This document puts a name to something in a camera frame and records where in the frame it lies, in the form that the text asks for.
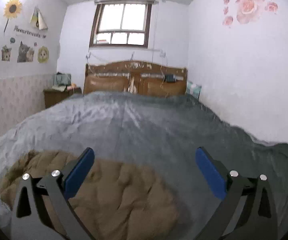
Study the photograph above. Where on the peeling wall poster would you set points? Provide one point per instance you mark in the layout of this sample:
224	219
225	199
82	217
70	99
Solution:
37	20

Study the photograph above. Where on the brown wooden headboard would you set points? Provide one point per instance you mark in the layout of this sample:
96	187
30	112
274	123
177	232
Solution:
135	77

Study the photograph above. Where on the sunflower wall sticker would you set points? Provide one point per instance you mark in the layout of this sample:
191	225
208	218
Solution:
11	10

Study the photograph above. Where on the black device on headboard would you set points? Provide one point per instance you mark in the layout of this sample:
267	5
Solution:
169	78

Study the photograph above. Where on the two grey cats sticker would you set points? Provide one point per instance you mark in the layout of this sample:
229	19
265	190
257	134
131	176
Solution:
25	53

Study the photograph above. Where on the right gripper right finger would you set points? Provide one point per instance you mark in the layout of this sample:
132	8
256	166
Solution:
258	219

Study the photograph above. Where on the grey plush bed blanket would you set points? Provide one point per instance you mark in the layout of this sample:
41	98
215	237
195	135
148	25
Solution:
162	133

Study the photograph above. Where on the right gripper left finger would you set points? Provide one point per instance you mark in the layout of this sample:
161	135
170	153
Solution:
29	217

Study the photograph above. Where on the teal bag on nightstand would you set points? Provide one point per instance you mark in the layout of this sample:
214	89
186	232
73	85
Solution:
62	79

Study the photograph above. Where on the brown padded jacket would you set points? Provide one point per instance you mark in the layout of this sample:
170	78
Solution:
116	200

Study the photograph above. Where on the small tabby kitten sticker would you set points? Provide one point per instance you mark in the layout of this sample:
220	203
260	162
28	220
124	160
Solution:
6	53

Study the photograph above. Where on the wall lettering sticker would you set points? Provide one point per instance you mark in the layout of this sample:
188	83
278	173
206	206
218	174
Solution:
29	33

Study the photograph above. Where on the round yellow cat sticker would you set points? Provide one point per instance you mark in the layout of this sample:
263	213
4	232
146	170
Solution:
43	55

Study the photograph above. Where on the pink rose wall sticker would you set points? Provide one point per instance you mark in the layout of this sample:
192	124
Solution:
246	11

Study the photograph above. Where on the wooden framed window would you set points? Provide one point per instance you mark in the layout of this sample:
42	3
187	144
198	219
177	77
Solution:
121	25

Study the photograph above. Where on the brown wooden nightstand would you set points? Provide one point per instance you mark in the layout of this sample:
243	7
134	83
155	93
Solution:
52	96

